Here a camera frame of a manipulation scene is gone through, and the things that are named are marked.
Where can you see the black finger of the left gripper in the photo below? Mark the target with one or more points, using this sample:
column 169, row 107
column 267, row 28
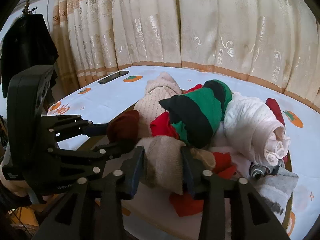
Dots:
column 69, row 126
column 96, row 156

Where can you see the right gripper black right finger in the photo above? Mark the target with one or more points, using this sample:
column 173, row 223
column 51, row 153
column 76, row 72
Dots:
column 251, row 218

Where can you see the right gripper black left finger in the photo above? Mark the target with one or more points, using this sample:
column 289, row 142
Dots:
column 93, row 210

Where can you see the grey white underwear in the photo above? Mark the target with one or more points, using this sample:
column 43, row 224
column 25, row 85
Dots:
column 275, row 184

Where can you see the maroon underwear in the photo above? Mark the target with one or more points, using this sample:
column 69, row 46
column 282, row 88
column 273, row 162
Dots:
column 124, row 127

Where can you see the orange underwear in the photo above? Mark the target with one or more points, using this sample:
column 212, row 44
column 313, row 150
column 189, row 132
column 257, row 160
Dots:
column 191, row 202

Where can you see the tan brown underwear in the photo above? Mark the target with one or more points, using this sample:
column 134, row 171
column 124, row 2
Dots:
column 163, row 164

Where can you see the white dotted underwear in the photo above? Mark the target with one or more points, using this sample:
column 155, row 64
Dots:
column 252, row 129

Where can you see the beige dotted underwear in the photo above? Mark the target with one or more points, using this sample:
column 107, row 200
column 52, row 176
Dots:
column 162, row 87

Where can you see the green underwear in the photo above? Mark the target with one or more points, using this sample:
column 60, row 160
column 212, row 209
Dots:
column 220, row 98

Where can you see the dark red underwear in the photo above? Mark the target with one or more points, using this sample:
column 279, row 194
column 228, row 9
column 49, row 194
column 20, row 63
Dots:
column 274, row 107

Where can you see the light pink underwear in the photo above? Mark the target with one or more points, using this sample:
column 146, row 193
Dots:
column 219, row 143

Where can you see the bright red underwear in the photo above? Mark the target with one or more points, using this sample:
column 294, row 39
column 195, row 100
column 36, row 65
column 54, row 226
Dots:
column 167, row 124

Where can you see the person's left hand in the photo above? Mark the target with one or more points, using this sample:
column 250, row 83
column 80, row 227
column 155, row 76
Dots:
column 17, row 187

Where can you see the white persimmon print tablecloth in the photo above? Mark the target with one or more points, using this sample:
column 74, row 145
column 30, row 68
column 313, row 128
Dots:
column 125, row 99

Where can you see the black smartphone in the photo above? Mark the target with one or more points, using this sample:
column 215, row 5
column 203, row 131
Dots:
column 113, row 76

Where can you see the black hanging garment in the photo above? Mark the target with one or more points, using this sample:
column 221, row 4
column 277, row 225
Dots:
column 26, row 44

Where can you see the shallow cardboard tray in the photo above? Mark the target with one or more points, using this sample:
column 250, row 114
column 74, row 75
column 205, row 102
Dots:
column 186, row 188

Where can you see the wooden coat rack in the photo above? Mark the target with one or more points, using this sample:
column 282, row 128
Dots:
column 26, row 11

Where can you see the beige floral curtain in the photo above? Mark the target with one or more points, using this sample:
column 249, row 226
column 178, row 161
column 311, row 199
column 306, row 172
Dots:
column 273, row 43

